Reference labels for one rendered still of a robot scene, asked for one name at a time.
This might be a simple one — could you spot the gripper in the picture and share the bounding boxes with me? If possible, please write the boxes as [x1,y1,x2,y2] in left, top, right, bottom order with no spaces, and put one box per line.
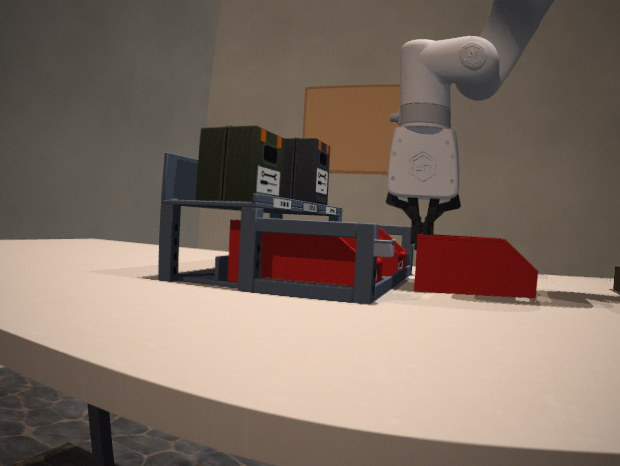
[386,122,461,250]

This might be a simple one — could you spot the red bin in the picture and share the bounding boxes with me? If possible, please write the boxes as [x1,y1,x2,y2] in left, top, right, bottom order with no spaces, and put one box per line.
[228,220,357,286]
[378,227,406,277]
[414,234,538,298]

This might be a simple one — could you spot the dark grey metal shelf rack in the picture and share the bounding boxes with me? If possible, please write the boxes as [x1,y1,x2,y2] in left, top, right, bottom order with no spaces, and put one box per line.
[158,152,414,304]

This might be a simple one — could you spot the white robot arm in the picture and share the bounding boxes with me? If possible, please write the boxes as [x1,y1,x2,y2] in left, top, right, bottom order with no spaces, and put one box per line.
[390,0,554,128]

